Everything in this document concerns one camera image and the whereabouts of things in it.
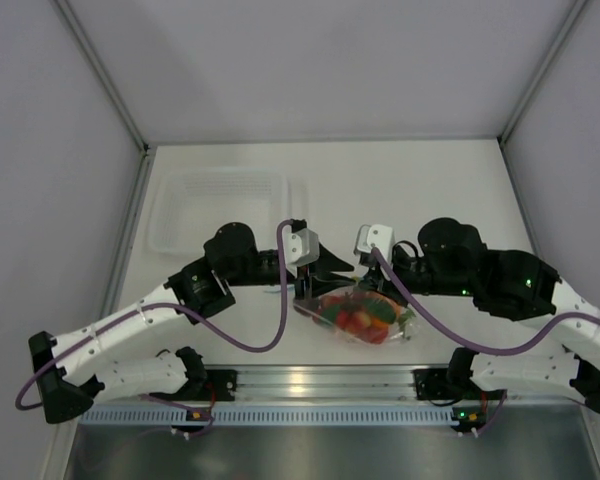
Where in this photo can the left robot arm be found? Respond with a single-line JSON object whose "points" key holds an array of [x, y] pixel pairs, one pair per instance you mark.
{"points": [[122, 355]]}

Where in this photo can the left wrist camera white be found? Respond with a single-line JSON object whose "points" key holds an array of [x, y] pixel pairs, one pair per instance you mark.
{"points": [[301, 245]]}

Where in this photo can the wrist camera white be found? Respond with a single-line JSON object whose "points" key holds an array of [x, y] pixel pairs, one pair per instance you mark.
{"points": [[301, 245], [370, 237]]}

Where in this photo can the aluminium rail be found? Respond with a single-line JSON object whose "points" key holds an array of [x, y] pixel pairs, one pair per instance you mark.
{"points": [[334, 383]]}

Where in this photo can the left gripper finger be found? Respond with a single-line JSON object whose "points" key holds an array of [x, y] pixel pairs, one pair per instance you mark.
{"points": [[320, 287], [328, 262]]}

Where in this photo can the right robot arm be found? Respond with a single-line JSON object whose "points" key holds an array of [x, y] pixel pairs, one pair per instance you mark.
{"points": [[561, 359]]}

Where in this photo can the white slotted cable duct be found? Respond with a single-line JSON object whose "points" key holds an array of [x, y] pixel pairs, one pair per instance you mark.
{"points": [[254, 415]]}

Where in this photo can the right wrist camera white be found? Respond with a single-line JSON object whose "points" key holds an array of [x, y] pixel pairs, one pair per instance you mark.
{"points": [[370, 237]]}

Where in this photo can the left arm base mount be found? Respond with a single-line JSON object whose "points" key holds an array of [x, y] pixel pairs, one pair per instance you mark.
{"points": [[220, 386]]}

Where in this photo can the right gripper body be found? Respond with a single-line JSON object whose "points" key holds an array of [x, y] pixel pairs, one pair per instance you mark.
{"points": [[386, 285]]}

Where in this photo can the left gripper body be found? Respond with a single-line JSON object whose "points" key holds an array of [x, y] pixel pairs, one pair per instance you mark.
{"points": [[300, 276]]}

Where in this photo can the clear zip top bag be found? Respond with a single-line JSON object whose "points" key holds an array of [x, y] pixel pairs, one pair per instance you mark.
{"points": [[360, 316]]}

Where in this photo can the white plastic basket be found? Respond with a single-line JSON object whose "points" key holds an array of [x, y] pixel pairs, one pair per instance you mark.
{"points": [[191, 204]]}

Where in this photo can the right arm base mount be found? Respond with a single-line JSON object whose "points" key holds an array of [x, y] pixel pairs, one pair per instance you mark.
{"points": [[432, 384]]}

